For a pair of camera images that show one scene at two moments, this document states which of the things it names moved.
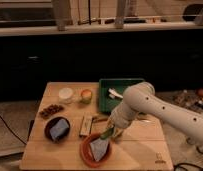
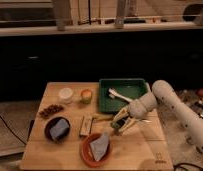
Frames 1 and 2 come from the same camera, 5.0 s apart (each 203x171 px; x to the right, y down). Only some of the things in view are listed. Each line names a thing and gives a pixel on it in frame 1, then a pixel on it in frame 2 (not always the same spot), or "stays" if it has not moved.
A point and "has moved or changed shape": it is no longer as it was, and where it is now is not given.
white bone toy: x=114 y=94 stays
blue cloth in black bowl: x=59 y=128 stays
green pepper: x=108 y=133 has moved or changed shape
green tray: x=119 y=85 stays
